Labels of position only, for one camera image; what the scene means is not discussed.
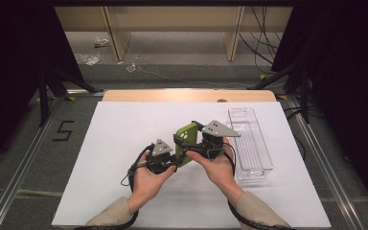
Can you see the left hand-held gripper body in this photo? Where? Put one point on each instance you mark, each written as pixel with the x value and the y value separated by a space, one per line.
pixel 161 148

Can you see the person's left hand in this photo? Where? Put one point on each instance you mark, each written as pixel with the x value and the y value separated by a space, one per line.
pixel 147 188

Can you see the person's right hand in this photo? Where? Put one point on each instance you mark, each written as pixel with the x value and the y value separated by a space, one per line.
pixel 220 172

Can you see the light wooden bench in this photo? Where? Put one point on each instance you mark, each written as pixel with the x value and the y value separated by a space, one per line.
pixel 172 17

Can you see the black curtain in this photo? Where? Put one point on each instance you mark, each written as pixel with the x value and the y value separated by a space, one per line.
pixel 9 64
pixel 348 80

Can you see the black metal stand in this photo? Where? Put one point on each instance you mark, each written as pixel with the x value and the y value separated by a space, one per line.
pixel 304 92
pixel 44 96

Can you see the crumpled clear plastic scrap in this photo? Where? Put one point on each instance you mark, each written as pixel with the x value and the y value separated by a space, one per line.
pixel 89 59
pixel 101 41
pixel 131 67

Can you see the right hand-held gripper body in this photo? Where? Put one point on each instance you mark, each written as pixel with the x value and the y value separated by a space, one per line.
pixel 218 129

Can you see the clear plastic tray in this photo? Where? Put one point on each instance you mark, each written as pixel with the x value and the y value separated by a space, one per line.
pixel 252 147

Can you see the white table mat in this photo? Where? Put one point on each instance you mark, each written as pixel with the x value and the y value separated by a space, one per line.
pixel 115 134

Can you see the aluminium floor rail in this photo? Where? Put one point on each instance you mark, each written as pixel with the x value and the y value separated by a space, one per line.
pixel 19 182
pixel 329 172

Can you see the green phone case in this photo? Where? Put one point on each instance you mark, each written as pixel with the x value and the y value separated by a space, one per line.
pixel 188 134

